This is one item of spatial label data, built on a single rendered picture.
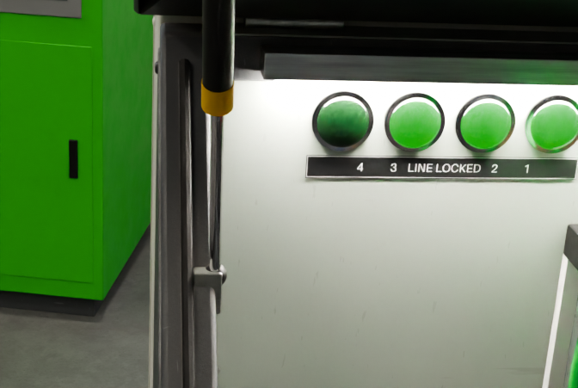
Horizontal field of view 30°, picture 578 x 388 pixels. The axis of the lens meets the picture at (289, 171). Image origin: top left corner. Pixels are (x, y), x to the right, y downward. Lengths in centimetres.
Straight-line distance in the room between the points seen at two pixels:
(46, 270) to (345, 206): 259
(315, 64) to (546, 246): 28
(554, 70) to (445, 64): 9
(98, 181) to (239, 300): 238
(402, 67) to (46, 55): 243
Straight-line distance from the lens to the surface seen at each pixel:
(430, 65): 85
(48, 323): 350
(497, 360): 101
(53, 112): 326
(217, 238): 72
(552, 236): 97
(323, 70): 83
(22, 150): 333
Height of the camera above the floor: 164
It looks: 20 degrees down
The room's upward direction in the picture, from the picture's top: 3 degrees clockwise
